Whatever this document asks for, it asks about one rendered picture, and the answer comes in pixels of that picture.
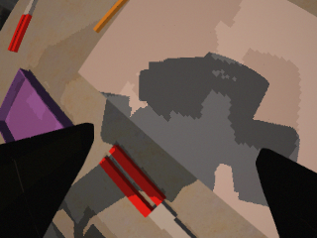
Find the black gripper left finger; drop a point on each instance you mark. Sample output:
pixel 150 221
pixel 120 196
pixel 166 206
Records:
pixel 35 176

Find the orange thin rod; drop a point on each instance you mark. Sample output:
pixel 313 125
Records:
pixel 109 15

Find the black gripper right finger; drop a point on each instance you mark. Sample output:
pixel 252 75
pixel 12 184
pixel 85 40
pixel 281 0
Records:
pixel 291 193

